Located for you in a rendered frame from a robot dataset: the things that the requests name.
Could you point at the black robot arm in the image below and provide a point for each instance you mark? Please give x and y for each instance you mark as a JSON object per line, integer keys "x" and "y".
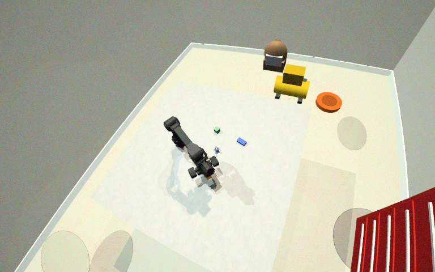
{"x": 195, "y": 152}

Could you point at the blue rectangular block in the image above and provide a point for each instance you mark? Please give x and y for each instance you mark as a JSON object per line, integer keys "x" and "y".
{"x": 241, "y": 141}

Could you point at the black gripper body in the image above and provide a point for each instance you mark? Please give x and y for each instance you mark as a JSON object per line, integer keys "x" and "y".
{"x": 193, "y": 173}

